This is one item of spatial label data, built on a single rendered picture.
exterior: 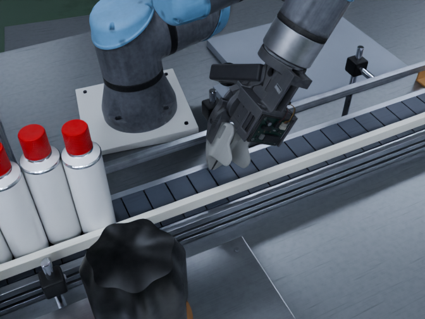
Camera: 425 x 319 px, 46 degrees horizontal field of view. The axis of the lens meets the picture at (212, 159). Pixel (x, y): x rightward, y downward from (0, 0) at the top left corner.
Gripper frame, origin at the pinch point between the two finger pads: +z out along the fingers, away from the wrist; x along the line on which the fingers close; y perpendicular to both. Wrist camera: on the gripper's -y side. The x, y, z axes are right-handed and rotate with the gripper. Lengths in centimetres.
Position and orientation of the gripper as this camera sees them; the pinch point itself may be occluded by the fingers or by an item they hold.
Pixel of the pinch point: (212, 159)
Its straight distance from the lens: 79.8
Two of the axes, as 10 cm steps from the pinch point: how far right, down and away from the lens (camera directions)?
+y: 4.4, 6.3, -6.4
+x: 7.8, 0.9, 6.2
